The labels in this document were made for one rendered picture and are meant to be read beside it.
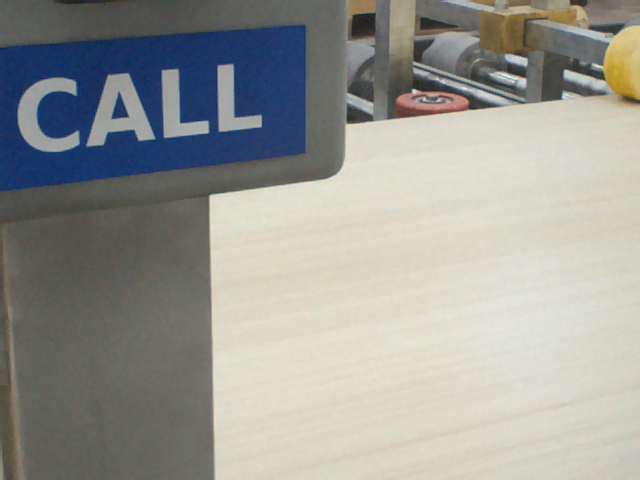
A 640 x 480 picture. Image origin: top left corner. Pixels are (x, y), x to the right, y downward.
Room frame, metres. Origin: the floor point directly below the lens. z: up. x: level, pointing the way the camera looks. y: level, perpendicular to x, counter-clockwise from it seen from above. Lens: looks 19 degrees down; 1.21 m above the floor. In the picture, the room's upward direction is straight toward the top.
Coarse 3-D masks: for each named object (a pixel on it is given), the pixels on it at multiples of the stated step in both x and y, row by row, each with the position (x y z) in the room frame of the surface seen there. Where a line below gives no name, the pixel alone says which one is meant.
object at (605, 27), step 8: (592, 24) 2.29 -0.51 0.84; (600, 24) 2.29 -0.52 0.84; (608, 24) 2.30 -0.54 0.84; (616, 24) 2.30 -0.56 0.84; (624, 24) 2.31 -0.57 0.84; (600, 32) 2.29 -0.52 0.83; (608, 32) 2.30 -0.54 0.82; (416, 40) 2.11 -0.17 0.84; (424, 40) 2.12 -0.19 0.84; (432, 40) 2.12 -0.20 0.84; (416, 48) 2.11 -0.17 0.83; (424, 48) 2.12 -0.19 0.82; (416, 56) 2.11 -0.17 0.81; (520, 56) 2.21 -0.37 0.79; (416, 88) 2.11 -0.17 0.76; (424, 88) 2.12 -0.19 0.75; (352, 120) 2.04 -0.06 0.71; (360, 120) 2.04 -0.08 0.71
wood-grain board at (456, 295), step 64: (384, 128) 1.24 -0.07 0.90; (448, 128) 1.24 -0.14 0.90; (512, 128) 1.24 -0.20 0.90; (576, 128) 1.24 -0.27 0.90; (256, 192) 1.01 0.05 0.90; (320, 192) 1.01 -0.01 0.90; (384, 192) 1.01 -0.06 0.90; (448, 192) 1.01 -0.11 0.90; (512, 192) 1.01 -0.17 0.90; (576, 192) 1.02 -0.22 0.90; (256, 256) 0.85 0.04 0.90; (320, 256) 0.85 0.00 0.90; (384, 256) 0.85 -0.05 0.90; (448, 256) 0.85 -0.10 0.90; (512, 256) 0.85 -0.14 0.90; (576, 256) 0.85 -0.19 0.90; (256, 320) 0.73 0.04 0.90; (320, 320) 0.73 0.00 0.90; (384, 320) 0.73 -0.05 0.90; (448, 320) 0.73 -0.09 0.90; (512, 320) 0.73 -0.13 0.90; (576, 320) 0.73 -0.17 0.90; (256, 384) 0.64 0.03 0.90; (320, 384) 0.64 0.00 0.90; (384, 384) 0.64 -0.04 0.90; (448, 384) 0.64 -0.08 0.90; (512, 384) 0.64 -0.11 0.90; (576, 384) 0.64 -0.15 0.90; (256, 448) 0.56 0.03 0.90; (320, 448) 0.56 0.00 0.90; (384, 448) 0.56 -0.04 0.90; (448, 448) 0.56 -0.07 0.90; (512, 448) 0.56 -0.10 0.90; (576, 448) 0.56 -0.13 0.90
